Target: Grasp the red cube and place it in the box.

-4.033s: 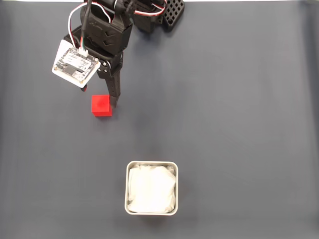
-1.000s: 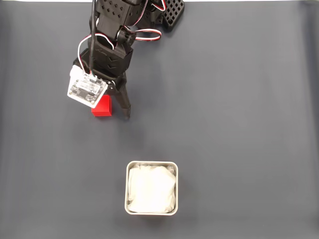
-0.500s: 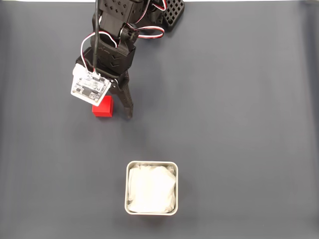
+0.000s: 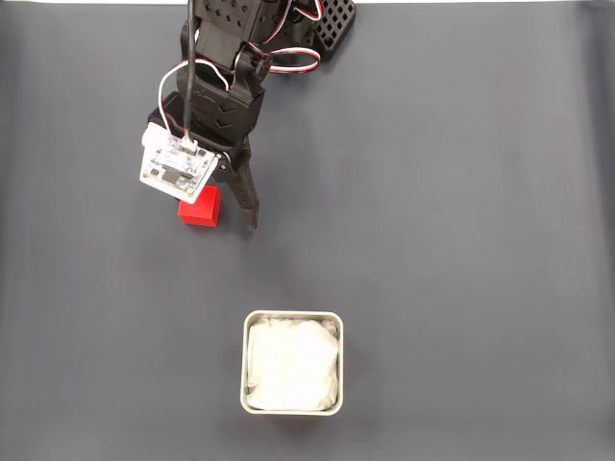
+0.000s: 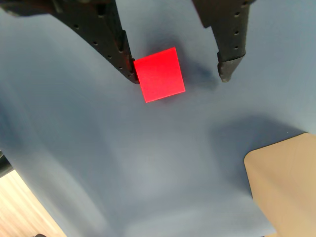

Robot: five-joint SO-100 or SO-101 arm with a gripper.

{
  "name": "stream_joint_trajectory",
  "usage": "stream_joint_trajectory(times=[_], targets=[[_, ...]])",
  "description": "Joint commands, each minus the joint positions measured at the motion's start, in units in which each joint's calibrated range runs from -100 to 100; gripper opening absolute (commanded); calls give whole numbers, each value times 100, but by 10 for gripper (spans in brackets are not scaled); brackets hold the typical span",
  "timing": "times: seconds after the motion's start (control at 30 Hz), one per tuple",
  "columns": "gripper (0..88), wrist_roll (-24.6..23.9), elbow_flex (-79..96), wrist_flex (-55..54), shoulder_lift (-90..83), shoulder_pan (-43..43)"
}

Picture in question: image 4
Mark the white square box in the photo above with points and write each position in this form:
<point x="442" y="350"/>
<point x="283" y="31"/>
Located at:
<point x="243" y="365"/>

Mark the red cube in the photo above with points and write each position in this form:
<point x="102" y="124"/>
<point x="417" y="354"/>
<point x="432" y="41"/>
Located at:
<point x="206" y="211"/>

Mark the white camera circuit board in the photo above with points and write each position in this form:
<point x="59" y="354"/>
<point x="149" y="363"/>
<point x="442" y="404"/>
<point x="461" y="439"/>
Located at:
<point x="178" y="168"/>

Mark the white crumpled tissue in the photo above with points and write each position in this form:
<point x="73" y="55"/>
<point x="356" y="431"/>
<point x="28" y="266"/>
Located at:
<point x="293" y="365"/>

